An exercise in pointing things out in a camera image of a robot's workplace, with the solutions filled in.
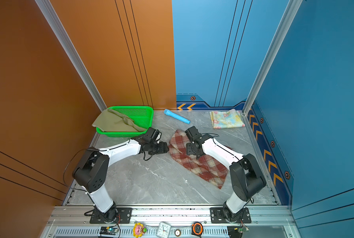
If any green plastic basket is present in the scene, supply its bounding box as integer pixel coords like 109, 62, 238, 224
95, 106, 154, 137

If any red plaid skirt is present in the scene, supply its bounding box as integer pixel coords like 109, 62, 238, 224
169, 130, 228, 189

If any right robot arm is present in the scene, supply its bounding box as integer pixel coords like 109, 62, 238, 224
185, 127, 267, 223

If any blue toy microphone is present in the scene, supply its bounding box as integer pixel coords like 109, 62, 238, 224
164, 109, 190, 124

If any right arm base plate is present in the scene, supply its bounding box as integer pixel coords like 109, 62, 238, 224
210, 207, 252, 224

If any green circuit board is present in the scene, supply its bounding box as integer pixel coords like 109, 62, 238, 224
99, 226, 121, 238

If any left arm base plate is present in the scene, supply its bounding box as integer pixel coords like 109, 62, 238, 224
85, 207, 132, 225

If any olive green skirt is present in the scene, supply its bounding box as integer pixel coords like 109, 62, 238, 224
92, 109, 147, 132

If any orange black tape measure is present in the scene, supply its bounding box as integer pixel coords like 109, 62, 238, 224
191, 222, 204, 237

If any yellow pink flower toy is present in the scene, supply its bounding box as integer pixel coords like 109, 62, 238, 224
133, 223, 147, 238

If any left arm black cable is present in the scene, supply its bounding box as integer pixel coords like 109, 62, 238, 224
63, 148, 91, 192

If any right circuit board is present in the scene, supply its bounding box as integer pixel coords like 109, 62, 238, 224
227, 226, 249, 238

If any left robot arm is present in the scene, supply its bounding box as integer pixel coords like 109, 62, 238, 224
72, 128, 169, 224

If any small round brass object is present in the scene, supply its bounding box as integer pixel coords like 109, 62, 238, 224
175, 229, 181, 237

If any aluminium front rail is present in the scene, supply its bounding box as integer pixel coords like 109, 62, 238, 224
40, 205, 301, 238

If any small white clock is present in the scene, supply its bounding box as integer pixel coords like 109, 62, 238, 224
156, 222, 172, 238

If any floral pastel skirt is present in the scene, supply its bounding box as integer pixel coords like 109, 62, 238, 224
210, 109, 245, 129

